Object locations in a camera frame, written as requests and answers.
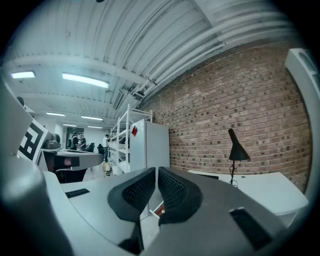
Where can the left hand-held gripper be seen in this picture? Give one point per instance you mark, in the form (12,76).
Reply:
(30,140)

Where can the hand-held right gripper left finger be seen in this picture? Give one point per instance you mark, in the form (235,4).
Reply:
(100,200)

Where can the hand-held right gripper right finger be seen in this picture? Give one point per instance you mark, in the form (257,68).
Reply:
(212,212)

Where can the black office chair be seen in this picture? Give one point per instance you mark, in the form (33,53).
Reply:
(100,148)

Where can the small white floor container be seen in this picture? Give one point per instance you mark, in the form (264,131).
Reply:
(106,168)

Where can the distant ceiling light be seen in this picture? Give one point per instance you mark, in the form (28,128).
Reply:
(69,125)
(55,114)
(95,127)
(91,117)

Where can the white metal shelving rack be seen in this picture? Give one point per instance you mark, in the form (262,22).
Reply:
(121,140)

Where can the black keyboard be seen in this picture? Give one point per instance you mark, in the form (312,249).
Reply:
(208,176)

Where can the red sticker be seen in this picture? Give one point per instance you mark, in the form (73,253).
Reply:
(134,130)

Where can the white desk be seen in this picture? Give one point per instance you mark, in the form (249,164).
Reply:
(270,192)

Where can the white tall cabinet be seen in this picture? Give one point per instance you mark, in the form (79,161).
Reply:
(152,147)

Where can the ceiling air vent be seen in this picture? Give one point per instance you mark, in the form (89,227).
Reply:
(118,100)

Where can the black desk lamp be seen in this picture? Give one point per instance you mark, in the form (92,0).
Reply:
(237,150)

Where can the long ceiling light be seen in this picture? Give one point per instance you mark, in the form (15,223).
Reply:
(85,80)

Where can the short ceiling light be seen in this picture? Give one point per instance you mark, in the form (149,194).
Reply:
(23,74)

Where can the white curved fixture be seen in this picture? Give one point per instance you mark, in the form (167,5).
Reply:
(306,100)

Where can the white ceiling pipes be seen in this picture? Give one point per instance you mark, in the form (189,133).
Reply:
(200,47)

